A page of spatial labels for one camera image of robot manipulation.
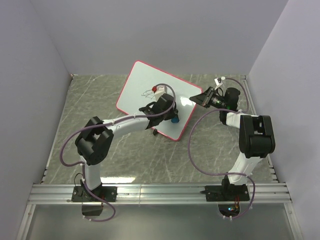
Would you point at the black right whiteboard foot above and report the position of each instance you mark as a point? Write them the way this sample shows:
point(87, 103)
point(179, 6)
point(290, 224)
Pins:
point(155, 132)

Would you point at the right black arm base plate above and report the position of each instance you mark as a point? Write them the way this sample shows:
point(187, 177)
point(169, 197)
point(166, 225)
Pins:
point(219, 193)

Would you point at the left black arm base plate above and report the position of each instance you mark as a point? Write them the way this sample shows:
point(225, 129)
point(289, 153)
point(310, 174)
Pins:
point(81, 195)

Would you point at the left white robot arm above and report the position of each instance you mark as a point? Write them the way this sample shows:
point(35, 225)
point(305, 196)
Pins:
point(93, 144)

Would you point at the aluminium front rail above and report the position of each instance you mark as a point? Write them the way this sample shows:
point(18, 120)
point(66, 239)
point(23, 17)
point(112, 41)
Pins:
point(155, 194)

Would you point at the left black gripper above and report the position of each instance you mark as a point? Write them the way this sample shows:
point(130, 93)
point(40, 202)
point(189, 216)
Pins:
point(172, 114)

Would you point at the blue whiteboard eraser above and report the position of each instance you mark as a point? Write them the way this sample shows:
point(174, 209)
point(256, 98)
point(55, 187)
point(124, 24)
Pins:
point(175, 119)

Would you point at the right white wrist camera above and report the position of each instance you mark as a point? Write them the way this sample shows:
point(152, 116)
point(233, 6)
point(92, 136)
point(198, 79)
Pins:
point(219, 81)

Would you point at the left wrist camera red cap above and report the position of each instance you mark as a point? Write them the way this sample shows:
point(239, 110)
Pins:
point(158, 91)

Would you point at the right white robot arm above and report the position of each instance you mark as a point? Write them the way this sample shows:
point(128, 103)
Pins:
point(256, 141)

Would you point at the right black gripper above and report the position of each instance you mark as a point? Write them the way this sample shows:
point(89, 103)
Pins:
point(203, 100)

